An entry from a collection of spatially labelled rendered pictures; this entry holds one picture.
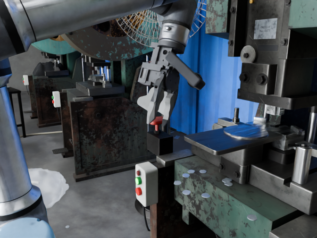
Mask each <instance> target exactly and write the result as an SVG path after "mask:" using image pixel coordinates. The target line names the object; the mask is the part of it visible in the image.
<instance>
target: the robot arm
mask: <svg viewBox="0 0 317 238"><path fill-rule="evenodd" d="M197 6H198V0H0V238H55V235H54V232H53V230H52V228H51V226H50V225H49V221H48V217H47V210H46V206H45V204H44V201H43V197H42V193H41V190H40V188H39V187H37V186H35V185H32V183H31V179H30V175H29V171H28V167H27V164H26V160H25V155H24V151H23V148H22V144H21V140H20V136H19V132H18V129H17V124H16V120H15V116H14V112H13V108H12V104H11V100H10V97H9V93H8V88H7V81H8V80H9V79H10V77H11V76H12V71H11V67H10V63H9V59H8V58H9V57H11V56H14V55H17V54H20V53H23V52H26V51H28V49H29V47H30V45H31V44H32V43H34V42H38V41H41V40H45V39H48V38H52V37H55V36H58V35H61V34H66V33H69V32H72V31H75V30H79V29H82V28H86V27H89V26H93V25H96V24H99V23H103V22H106V21H110V20H113V19H116V18H120V17H124V16H127V15H130V14H133V13H137V12H140V11H144V10H147V9H148V10H150V11H153V12H155V13H157V14H159V15H161V16H163V17H164V18H163V23H162V27H161V30H160V34H159V38H158V39H159V42H152V43H151V48H153V53H152V57H151V61H149V62H150V63H149V62H148V61H146V62H143V63H142V68H141V71H140V75H139V79H138V82H140V83H141V84H143V85H146V86H148V87H151V89H150V91H149V93H148V94H147V95H146V96H142V97H139V99H138V100H137V103H138V105H140V106H141V107H143V108H144V109H146V110H147V111H148V114H147V124H150V123H151V122H152V121H153V120H154V119H155V118H156V114H157V112H160V113H161V114H163V115H164V117H163V119H162V127H164V126H165V125H166V124H167V122H168V121H169V119H170V117H171V114H172V112H173V109H174V107H175V103H176V100H177V97H178V90H179V80H180V75H179V73H180V74H181V75H182V76H183V77H184V78H185V79H186V80H187V82H188V84H189V86H190V87H193V88H196V89H198V90H201V89H202V88H203V87H204V86H205V84H206V83H205V82H204V81H203V79H202V76H201V75H200V74H199V73H196V72H194V71H193V70H191V69H190V68H189V67H188V66H187V65H186V64H185V63H184V62H183V61H182V60H181V59H180V58H179V57H178V56H177V54H184V50H185V47H186V46H187V43H188V39H189V35H190V30H191V27H192V22H193V18H194V15H195V11H196V9H197ZM147 62H148V63H147ZM164 91H165V92H164Z"/></svg>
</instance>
